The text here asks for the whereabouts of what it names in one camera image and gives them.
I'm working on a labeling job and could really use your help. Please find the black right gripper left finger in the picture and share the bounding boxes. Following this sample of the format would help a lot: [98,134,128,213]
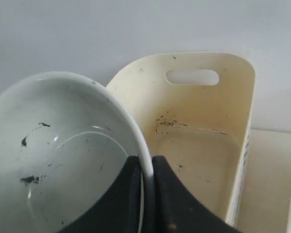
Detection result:
[60,156,141,233]

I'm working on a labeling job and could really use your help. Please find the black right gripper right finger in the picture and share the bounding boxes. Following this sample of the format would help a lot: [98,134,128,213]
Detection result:
[152,155,238,233]

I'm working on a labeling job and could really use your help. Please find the white ceramic bowl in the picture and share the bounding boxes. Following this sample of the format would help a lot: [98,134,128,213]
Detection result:
[0,72,155,233]

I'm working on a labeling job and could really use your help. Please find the cream plastic tub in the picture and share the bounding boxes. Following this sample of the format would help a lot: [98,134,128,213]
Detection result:
[107,52,255,226]

